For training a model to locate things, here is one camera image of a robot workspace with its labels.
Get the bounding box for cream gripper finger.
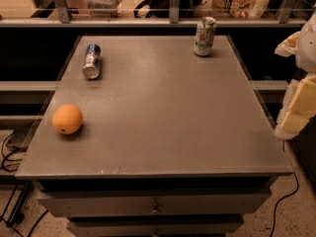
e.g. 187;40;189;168
275;74;316;140
275;32;299;57

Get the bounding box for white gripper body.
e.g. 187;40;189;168
295;14;316;73

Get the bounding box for green white 7up can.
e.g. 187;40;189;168
193;17;216;56

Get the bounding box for blue silver energy drink can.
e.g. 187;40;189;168
82;44;101;80

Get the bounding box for dark bag on shelf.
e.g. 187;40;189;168
133;0;206;18

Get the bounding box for upper drawer with knob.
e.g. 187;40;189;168
38;190;271;218

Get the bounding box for drawer with knob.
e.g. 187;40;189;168
67;222;241;237
38;190;271;218

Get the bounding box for grey drawer cabinet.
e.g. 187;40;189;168
17;36;292;226

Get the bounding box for lower drawer with knob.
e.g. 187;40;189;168
67;222;241;237

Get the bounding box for clear plastic container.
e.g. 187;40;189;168
85;0;122;18

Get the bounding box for orange fruit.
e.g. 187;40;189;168
51;105;83;134

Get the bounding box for black cable on right floor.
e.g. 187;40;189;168
269;141;300;237

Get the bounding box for metal shelf rail frame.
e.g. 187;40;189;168
0;0;315;28

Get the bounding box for black cables on left floor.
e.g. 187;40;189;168
0;121;49;237

